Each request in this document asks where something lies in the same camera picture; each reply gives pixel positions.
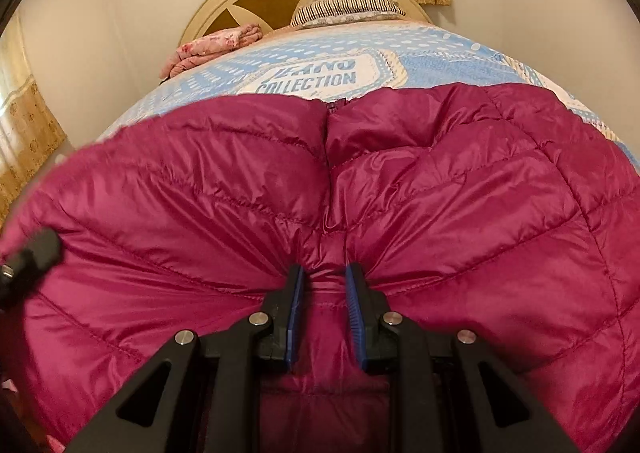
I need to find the magenta puffer jacket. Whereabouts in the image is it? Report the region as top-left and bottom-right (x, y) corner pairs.
(1, 83), (639, 452)

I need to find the beige side curtain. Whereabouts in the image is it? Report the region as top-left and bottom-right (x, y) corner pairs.
(0, 14), (67, 219)

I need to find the folded pink floral blanket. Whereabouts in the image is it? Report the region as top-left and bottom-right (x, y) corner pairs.
(160, 24), (262, 80)

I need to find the pink and blue bedspread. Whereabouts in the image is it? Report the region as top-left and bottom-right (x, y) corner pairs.
(91, 22), (639, 188)

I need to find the striped grey pillow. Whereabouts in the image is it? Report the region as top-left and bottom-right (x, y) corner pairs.
(291, 0), (406, 28)

